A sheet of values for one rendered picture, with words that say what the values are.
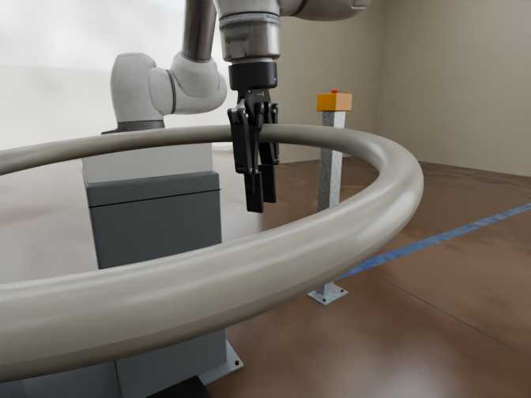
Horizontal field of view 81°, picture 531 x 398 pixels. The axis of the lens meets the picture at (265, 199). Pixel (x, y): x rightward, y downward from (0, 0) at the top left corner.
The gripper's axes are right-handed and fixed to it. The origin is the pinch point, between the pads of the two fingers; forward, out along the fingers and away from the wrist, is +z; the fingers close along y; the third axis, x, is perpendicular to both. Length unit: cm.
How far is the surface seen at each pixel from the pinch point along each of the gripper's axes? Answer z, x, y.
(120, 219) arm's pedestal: 17, -54, -11
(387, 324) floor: 94, 18, -88
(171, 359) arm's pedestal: 74, -50, -16
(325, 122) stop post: -1, -18, -106
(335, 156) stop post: 16, -13, -105
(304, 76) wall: -43, -187, -564
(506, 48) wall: -59, 134, -610
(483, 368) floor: 95, 55, -77
